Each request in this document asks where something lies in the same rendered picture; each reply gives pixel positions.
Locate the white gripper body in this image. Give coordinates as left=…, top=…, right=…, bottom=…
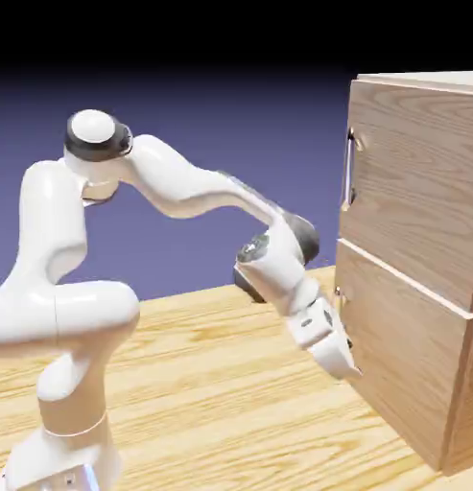
left=307, top=318, right=363, bottom=381

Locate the light wood cabinet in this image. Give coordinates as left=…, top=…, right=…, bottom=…
left=334, top=71, right=473, bottom=478

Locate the light wood cabinet door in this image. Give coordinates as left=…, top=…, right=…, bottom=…
left=334, top=238, right=470, bottom=472
left=338, top=79, right=473, bottom=313

